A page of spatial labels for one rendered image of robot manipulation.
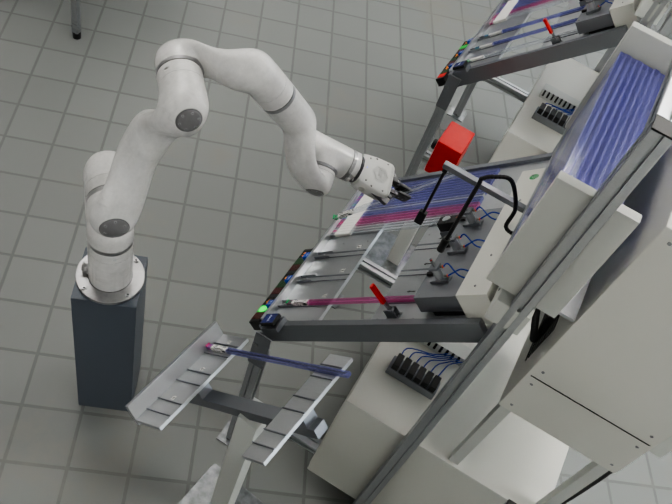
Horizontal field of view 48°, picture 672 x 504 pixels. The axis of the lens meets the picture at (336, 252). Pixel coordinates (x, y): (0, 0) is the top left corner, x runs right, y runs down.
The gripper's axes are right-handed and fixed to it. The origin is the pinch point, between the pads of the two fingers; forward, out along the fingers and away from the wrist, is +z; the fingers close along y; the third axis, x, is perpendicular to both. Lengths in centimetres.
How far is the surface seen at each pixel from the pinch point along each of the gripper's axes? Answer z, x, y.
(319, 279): -3.1, 32.7, -18.8
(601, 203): -4, -74, -33
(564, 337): 20, -43, -43
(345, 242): 3.5, 34.9, -2.9
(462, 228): 12.5, -12.2, -9.6
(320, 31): 21, 162, 177
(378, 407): 25, 32, -49
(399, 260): 64, 103, 36
